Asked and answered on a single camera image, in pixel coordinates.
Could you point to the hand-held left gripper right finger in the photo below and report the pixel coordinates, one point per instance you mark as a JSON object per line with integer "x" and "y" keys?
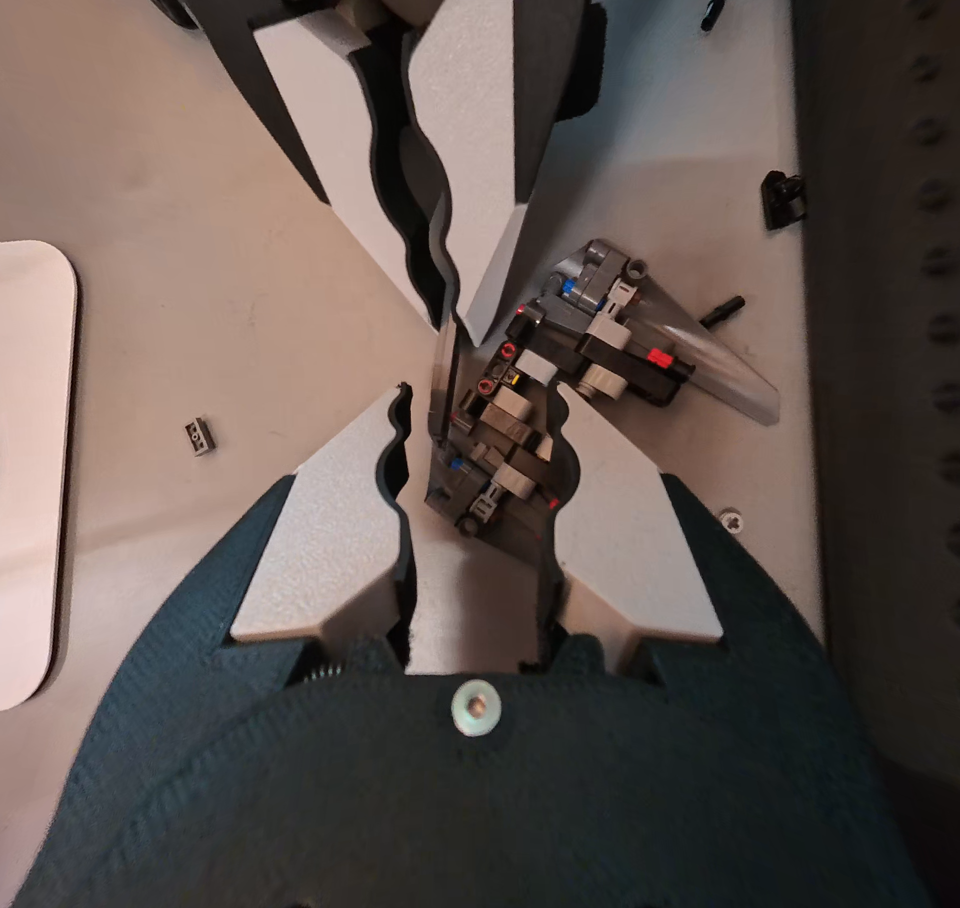
{"x": 637, "y": 548}

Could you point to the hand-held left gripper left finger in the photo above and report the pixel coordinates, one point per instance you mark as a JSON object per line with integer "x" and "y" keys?
{"x": 322, "y": 548}

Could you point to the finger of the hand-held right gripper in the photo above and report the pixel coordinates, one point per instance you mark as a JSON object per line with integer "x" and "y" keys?
{"x": 480, "y": 98}
{"x": 315, "y": 98}

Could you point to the grey lego model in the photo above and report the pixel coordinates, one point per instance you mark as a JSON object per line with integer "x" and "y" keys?
{"x": 622, "y": 370}

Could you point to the small grey lego plate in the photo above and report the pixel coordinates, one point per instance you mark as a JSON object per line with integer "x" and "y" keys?
{"x": 201, "y": 437}

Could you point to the black lego pin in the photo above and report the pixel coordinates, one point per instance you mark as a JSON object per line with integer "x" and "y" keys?
{"x": 724, "y": 309}
{"x": 716, "y": 5}

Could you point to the black lego clip piece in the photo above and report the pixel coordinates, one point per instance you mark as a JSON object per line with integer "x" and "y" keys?
{"x": 780, "y": 200}

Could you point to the metal table screw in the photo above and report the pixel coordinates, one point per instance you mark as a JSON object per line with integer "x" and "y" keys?
{"x": 732, "y": 520}

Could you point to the white rounded board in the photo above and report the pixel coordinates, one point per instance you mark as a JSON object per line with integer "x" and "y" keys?
{"x": 30, "y": 473}

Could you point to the dark perforated panel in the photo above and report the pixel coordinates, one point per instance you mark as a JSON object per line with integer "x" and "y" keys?
{"x": 885, "y": 323}

